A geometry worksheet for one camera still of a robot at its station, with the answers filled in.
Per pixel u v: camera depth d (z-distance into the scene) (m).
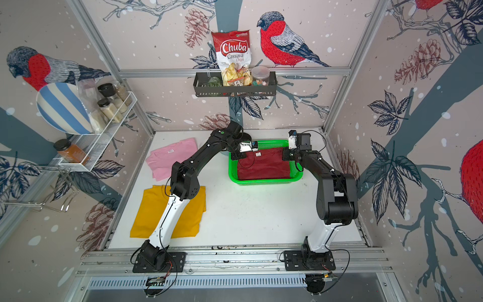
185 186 0.64
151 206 0.90
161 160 1.07
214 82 0.92
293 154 0.83
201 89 0.88
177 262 0.73
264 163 0.96
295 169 0.86
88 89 0.70
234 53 0.80
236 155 0.92
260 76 0.81
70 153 0.62
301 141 0.75
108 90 0.78
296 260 0.73
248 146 0.88
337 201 0.48
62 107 0.67
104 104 0.75
